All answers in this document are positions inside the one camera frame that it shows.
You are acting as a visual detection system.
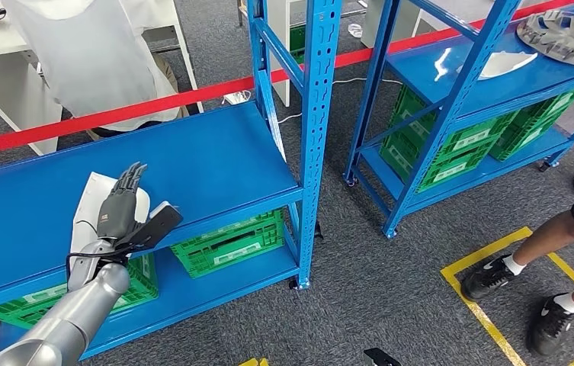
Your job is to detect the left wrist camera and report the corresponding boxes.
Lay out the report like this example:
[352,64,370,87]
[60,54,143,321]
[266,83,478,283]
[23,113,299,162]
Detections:
[114,201,184,251]

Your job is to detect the blue metal shelf rack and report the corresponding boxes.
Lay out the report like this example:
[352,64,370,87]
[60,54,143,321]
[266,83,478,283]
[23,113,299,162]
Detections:
[0,0,343,366]
[343,0,574,239]

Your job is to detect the person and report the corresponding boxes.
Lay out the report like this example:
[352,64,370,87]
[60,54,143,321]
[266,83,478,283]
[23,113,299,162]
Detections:
[1,0,191,138]
[460,98,574,357]

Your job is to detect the white power strip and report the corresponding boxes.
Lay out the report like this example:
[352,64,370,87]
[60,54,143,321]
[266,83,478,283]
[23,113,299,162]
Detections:
[222,89,252,106]

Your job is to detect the red barrier belt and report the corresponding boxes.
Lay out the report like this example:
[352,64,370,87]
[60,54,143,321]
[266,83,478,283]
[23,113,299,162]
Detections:
[0,0,574,159]

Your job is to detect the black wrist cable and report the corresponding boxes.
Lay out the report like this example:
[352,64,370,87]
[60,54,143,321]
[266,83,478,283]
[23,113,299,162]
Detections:
[66,220,131,285]

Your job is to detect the white plastic shell part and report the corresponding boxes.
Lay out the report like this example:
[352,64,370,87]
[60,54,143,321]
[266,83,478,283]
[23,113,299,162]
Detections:
[455,50,539,81]
[69,172,152,258]

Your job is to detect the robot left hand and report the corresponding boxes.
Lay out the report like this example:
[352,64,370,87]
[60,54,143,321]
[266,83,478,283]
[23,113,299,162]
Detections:
[95,161,149,242]

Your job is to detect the white furniture panel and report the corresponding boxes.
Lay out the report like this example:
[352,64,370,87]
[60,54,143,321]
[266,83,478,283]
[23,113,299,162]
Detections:
[266,0,293,108]

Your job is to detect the silver wheel hubcap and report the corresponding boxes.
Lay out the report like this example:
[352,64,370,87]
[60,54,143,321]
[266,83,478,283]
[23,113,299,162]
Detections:
[516,8,574,69]

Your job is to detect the white cable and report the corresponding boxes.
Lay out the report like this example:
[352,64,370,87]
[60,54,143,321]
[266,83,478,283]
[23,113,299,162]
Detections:
[277,76,404,125]

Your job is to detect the person's black shoe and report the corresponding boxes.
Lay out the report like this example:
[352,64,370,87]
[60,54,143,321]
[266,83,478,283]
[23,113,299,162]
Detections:
[526,295,574,357]
[460,255,518,303]

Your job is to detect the yellow floor tape square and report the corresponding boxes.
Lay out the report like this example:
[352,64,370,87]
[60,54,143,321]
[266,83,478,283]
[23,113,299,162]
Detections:
[440,226,574,366]

